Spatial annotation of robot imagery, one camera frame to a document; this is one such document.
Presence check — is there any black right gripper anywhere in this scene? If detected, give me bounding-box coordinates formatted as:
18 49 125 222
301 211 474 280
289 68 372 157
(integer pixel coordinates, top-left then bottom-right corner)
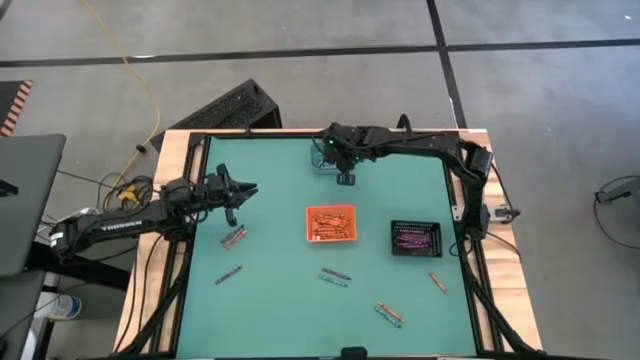
322 121 375 187

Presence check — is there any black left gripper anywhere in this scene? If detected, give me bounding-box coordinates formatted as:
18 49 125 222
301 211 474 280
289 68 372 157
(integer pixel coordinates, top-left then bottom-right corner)
199 163 260 229

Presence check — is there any teal plastic bin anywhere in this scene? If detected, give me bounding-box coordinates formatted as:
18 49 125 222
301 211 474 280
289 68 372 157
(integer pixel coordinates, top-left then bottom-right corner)
311 141 342 176

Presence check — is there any orange plastic basket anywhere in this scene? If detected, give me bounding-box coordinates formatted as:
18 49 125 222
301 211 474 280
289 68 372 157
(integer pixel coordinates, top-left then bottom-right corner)
305 204 359 244

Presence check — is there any computer tower case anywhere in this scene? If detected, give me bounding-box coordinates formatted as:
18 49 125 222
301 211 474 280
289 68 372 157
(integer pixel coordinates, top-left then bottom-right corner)
149 77 284 152

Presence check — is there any black plastic basket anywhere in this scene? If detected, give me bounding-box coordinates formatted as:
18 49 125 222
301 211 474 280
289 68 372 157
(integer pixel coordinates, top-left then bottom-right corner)
390 219 445 259

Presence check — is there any yellow power plug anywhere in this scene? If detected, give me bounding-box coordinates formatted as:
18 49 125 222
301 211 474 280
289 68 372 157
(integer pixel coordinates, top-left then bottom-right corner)
116 184 142 205

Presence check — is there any black support strut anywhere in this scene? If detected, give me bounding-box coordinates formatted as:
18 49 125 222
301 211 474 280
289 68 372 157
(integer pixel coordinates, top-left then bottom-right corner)
462 239 544 357
113 234 194 357

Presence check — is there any grey desk surface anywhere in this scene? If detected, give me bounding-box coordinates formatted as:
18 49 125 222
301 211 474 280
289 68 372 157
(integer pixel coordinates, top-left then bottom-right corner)
0 133 68 279

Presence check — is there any white plastic bottle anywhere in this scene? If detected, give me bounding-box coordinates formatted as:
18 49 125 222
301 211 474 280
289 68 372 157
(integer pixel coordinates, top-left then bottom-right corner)
33 291 83 322

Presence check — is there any black mat striped edge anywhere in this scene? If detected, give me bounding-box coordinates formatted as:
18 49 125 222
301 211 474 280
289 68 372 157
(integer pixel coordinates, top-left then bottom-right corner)
0 79 34 139

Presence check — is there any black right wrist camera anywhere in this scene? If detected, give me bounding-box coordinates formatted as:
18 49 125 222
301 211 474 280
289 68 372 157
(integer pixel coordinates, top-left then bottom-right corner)
323 128 348 154

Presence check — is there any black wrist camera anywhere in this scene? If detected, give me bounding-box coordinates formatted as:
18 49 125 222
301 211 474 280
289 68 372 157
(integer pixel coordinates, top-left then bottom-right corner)
206 172 227 202
323 128 348 154

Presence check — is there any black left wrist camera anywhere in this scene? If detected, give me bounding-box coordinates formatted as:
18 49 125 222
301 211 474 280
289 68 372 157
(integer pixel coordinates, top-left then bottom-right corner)
206 172 227 202

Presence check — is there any black cable bundle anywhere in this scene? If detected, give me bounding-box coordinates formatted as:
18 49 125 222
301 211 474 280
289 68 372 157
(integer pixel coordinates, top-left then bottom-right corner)
94 172 169 214

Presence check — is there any yellow floor cable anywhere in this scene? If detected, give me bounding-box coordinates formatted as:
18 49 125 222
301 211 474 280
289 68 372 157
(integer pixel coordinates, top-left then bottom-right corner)
78 0 162 211

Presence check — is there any grey metal bracket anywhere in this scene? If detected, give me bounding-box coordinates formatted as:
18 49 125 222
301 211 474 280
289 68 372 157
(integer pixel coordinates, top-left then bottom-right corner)
492 203 523 224

